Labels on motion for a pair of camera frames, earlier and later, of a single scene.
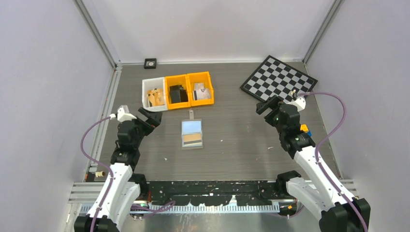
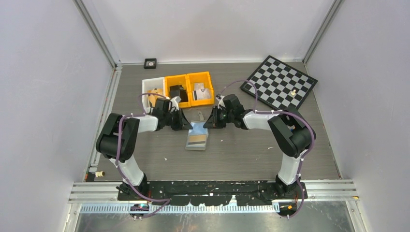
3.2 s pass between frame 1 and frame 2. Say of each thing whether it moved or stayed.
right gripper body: moved
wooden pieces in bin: stayed
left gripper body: moved
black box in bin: stayed
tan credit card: moved
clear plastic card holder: moved
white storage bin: stayed
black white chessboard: stayed
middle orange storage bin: stayed
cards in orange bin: stayed
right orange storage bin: stayed
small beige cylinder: stayed
